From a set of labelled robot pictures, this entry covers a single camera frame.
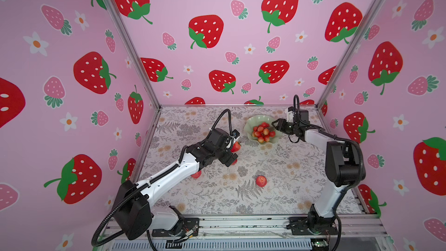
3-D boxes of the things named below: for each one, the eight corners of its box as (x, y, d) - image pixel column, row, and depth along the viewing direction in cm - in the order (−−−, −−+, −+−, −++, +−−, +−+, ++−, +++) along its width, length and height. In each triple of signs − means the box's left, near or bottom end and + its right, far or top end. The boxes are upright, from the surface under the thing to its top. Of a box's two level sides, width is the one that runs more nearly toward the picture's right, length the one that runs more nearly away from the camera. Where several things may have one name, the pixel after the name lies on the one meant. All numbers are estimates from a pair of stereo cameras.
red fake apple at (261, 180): (256, 186, 87) (257, 183, 84) (255, 179, 90) (256, 175, 86) (266, 186, 87) (267, 183, 84) (265, 179, 90) (266, 175, 86)
